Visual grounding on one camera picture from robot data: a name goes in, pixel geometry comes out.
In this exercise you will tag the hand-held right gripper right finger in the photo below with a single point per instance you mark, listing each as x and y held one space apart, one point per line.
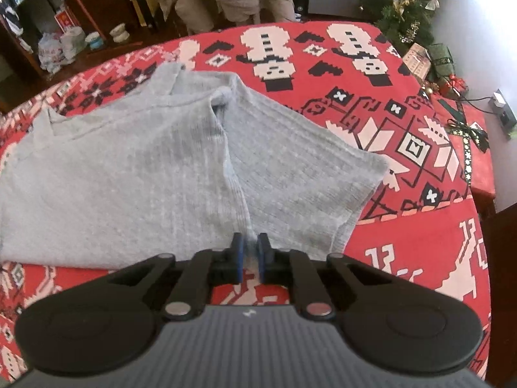
261 256

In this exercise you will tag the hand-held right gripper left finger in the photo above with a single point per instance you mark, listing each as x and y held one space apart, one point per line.
239 256

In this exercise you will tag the grey polo shirt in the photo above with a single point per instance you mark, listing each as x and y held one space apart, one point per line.
141 169

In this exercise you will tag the red patterned blanket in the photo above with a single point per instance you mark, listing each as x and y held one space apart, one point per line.
404 230

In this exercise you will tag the red gift box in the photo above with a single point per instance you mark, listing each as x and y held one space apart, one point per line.
480 165

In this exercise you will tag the brown patterned gift box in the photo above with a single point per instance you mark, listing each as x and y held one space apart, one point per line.
417 60

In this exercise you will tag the white pet bowl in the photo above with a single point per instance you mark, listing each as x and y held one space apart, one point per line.
119 33

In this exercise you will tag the blue pet bowl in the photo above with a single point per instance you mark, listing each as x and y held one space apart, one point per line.
94 41

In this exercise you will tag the green gift box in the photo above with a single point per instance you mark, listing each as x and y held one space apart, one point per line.
441 60

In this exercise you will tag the pale plastic bag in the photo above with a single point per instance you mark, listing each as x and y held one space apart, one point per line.
73 43

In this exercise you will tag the white printed plastic bag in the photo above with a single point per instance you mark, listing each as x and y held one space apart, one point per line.
50 52

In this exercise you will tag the red broom stick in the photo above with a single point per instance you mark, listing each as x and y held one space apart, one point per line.
92 18

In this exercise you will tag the white power strip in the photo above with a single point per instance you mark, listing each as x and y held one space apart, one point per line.
504 109

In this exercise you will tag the small Christmas tree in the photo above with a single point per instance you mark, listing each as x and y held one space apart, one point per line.
408 8

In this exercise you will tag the red carton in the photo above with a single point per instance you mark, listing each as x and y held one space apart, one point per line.
64 20

